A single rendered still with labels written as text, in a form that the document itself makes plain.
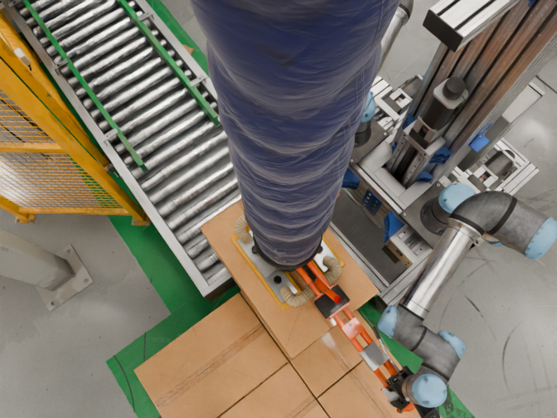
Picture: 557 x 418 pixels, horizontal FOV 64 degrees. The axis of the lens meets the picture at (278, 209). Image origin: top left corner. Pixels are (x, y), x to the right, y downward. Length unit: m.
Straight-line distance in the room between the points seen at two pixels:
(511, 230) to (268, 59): 0.93
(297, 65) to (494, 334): 2.64
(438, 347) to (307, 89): 0.89
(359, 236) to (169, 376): 1.26
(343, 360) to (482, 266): 1.22
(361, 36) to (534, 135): 3.09
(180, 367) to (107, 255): 1.06
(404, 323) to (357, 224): 1.49
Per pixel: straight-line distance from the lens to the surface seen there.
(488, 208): 1.26
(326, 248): 1.69
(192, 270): 2.22
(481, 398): 2.95
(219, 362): 2.21
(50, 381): 3.04
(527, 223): 1.28
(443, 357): 1.26
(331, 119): 0.59
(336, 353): 2.20
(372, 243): 2.65
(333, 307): 1.53
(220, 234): 1.74
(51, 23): 3.24
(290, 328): 1.66
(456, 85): 1.49
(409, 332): 1.24
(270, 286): 1.66
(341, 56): 0.48
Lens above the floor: 2.73
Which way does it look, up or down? 71 degrees down
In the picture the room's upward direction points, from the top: 2 degrees counter-clockwise
